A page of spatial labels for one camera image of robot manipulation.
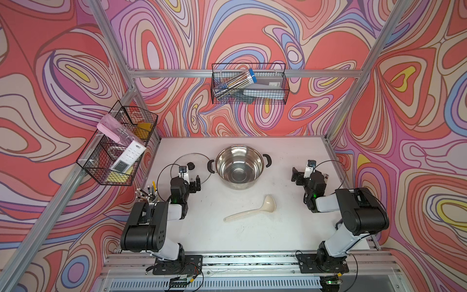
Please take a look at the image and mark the black wire basket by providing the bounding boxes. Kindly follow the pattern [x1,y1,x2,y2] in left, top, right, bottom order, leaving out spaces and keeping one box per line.
[210,62,290,105]
[76,101,158,186]

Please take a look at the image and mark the white remote control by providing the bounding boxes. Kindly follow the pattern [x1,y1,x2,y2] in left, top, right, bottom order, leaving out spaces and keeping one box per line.
[110,140,147,173]

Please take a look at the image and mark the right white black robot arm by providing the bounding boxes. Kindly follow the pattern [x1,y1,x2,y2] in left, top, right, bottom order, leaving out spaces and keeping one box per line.
[291,167,390,273]

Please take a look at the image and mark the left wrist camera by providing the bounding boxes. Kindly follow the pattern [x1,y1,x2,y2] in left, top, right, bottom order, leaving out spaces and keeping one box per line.
[179,165,190,184]

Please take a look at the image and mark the pen cup with pens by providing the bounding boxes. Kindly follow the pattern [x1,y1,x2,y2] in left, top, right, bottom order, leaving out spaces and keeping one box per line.
[135,181,159,203]

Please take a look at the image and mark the stainless steel pot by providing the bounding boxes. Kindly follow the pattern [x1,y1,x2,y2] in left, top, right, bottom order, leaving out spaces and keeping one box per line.
[207,145,272,191]

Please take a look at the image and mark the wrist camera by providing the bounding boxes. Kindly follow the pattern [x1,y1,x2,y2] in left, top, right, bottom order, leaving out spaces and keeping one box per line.
[179,165,190,184]
[304,159,317,178]

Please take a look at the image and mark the tube of straws blue cap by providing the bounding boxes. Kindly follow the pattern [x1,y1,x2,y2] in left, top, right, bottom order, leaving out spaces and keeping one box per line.
[214,69,257,101]

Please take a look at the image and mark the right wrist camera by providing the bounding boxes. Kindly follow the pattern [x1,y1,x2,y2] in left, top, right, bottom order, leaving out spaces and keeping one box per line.
[304,159,317,178]

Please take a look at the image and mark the pink box in basket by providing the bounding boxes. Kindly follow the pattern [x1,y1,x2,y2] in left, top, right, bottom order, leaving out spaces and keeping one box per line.
[97,114,129,146]

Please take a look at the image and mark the black wire basket left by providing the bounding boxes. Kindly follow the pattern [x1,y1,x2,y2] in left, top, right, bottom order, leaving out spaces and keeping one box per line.
[76,101,158,186]

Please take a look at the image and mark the yellow object in basket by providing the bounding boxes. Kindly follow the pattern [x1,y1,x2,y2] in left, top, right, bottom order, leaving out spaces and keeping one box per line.
[135,122,153,141]

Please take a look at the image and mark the cream plastic ladle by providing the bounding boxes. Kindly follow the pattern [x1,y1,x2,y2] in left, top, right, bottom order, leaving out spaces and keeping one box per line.
[223,195,276,223]

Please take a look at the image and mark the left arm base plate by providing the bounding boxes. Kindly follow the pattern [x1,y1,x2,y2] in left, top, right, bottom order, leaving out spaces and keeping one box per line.
[152,255,203,276]

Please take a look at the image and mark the glass pot lid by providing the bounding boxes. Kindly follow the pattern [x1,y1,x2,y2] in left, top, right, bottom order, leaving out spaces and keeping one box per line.
[170,153,212,184]

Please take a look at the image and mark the aluminium rail front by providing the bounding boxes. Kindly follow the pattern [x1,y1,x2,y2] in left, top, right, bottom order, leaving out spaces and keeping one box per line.
[93,250,411,292]

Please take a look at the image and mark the grey white box in basket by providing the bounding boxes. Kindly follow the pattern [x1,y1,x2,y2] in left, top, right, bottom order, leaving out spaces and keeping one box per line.
[243,76,285,100]

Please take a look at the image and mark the black wire basket back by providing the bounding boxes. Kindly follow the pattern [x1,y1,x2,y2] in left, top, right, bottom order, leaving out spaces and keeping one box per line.
[210,62,290,105]

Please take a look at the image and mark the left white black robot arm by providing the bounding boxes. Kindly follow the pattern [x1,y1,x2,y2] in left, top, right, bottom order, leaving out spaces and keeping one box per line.
[120,176,201,275]

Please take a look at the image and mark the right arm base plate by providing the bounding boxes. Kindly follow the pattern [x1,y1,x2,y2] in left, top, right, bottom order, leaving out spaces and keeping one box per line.
[296,253,349,274]

